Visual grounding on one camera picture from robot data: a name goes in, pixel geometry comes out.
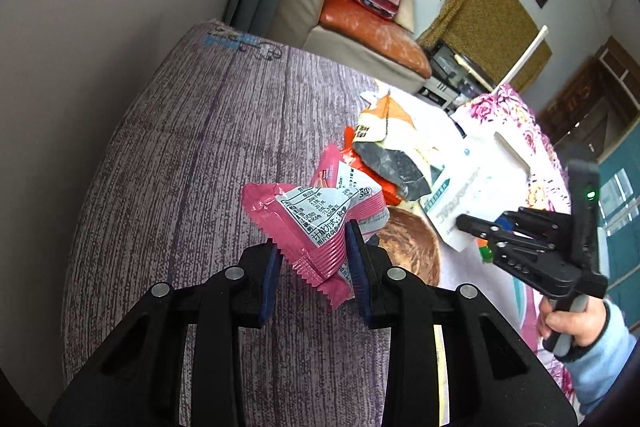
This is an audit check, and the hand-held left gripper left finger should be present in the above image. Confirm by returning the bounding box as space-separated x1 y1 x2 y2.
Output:
47 243 286 427

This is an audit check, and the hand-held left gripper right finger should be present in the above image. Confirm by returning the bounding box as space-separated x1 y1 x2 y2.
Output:
344 219 581 427

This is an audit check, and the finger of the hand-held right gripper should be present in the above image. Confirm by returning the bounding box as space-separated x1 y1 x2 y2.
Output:
456 213 549 254
496 207 572 236

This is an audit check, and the white teal cardboard box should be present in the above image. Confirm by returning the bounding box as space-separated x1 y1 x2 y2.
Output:
419 109 533 253

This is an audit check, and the pink snack packet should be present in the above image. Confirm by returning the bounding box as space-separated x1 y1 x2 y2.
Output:
307 146 391 238
241 182 373 313

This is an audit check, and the teal plastic basin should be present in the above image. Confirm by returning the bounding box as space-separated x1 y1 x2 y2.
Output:
492 279 541 348

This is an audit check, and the orange white black snack bag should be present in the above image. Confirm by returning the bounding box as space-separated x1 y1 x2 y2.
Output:
351 89 448 202

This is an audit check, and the person's right forearm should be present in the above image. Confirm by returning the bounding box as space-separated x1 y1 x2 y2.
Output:
555 299 638 418

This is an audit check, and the person's right hand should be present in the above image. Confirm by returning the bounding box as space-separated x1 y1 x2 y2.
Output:
537 294 608 355

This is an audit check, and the brown wooden bowl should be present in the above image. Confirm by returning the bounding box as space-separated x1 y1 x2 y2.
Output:
372 206 442 288

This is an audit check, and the teal cabinet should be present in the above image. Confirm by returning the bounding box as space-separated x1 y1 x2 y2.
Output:
595 127 640 303

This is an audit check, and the pink floral blanket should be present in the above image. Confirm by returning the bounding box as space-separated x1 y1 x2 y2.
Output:
450 84 576 413

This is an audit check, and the orange red snack packet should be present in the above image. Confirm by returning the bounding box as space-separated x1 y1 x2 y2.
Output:
342 126 401 202

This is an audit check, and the brown wooden door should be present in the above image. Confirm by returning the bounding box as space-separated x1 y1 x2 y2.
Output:
537 34 640 158

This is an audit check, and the purple striped tablecloth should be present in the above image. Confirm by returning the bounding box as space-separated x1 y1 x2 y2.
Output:
62 21 501 427

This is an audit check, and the black stereo stack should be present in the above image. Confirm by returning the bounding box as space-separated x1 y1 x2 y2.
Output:
417 39 493 110

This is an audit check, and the white stick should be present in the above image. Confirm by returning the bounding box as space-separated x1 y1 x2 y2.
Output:
492 25 549 95

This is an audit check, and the orange seat cushion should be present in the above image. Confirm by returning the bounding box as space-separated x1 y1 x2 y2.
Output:
319 0 432 78

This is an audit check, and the cream pillow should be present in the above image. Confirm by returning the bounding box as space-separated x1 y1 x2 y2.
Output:
395 0 417 32

